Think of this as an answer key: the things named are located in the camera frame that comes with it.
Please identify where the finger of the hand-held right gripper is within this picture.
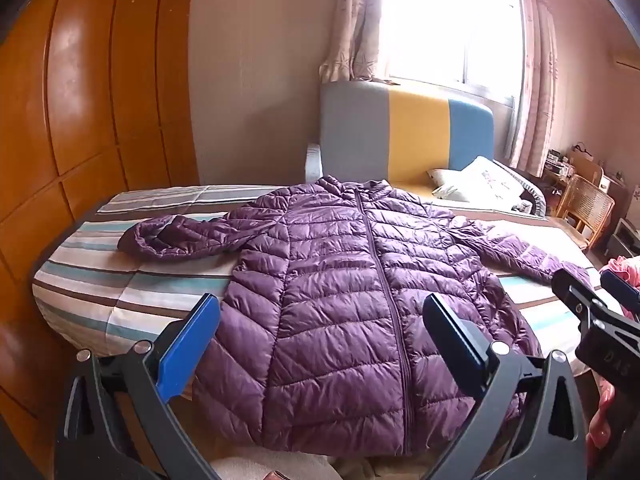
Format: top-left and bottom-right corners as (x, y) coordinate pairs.
(552, 268), (603, 333)
(599, 270), (640, 317)

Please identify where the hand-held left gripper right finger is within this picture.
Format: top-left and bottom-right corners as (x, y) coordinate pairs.
(422, 293), (588, 480)

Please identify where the pink patterned curtain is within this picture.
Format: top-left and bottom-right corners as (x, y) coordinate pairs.
(320, 0), (401, 84)
(509, 0), (559, 178)

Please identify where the plain white pillow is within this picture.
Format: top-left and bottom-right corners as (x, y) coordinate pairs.
(426, 168), (467, 192)

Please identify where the pink cloth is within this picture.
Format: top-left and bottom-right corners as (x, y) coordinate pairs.
(586, 255), (640, 467)

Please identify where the grey padded bed rail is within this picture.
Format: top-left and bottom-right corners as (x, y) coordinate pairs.
(305, 142), (324, 184)
(495, 160), (549, 217)

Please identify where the cluttered wooden desk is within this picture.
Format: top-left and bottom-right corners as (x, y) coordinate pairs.
(542, 142), (633, 211)

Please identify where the wooden wardrobe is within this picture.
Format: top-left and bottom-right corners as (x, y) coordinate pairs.
(0, 0), (202, 466)

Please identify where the grey yellow blue headboard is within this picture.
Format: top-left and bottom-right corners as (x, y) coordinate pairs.
(318, 81), (496, 196)

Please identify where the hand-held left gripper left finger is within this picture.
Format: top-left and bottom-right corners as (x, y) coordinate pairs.
(54, 292), (223, 480)

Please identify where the beige cloth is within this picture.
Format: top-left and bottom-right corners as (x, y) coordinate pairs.
(210, 454), (353, 480)

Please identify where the purple quilted down jacket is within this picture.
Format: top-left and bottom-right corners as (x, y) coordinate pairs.
(117, 176), (596, 457)

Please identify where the rattan chair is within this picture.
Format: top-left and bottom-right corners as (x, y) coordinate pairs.
(556, 175), (616, 252)

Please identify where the bed with striped sheet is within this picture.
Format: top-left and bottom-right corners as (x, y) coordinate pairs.
(32, 184), (617, 480)

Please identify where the window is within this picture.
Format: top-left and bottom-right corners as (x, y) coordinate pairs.
(385, 0), (526, 107)

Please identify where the white storage box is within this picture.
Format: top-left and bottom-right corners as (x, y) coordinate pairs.
(606, 217), (640, 262)

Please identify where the white printed pillow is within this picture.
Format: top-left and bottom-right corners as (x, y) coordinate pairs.
(432, 156), (527, 211)

